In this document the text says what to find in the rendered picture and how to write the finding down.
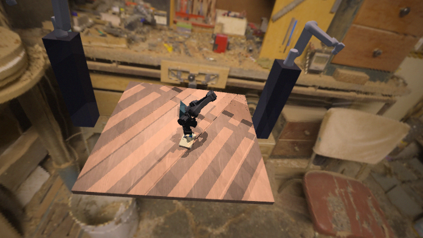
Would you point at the beige board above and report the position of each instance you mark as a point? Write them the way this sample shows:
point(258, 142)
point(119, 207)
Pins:
point(187, 140)

